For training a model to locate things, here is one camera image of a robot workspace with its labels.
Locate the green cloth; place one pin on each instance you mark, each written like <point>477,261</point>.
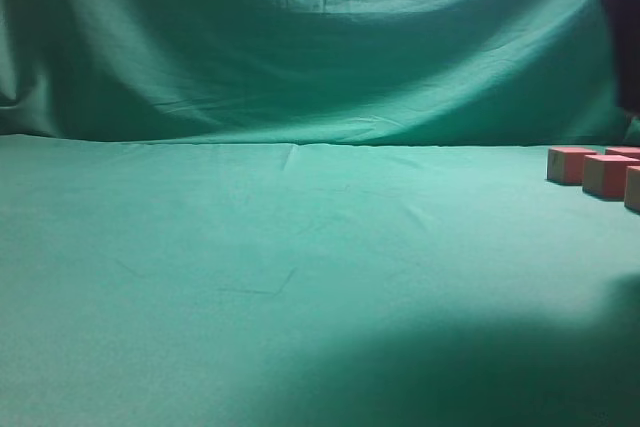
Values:
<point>312,213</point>

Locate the pink cube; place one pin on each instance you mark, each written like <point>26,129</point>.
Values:
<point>632,189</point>
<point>565,164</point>
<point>604,176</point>
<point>627,151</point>

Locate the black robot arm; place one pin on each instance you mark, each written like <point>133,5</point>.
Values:
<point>622,18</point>

